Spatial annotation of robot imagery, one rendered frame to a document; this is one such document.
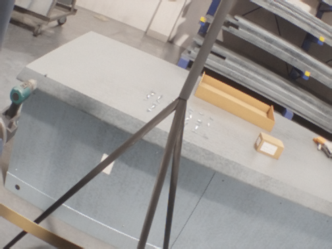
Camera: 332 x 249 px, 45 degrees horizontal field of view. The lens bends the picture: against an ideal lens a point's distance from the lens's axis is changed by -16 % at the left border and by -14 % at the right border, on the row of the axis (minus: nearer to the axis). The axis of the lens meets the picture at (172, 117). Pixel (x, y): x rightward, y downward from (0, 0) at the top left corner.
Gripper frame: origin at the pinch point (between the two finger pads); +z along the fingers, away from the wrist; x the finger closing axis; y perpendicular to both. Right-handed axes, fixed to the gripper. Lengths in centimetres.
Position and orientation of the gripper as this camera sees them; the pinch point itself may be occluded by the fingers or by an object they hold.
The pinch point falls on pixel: (11, 114)
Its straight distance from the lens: 155.9
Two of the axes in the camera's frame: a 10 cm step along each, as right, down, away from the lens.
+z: 1.2, -3.2, 9.4
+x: -8.2, -5.7, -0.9
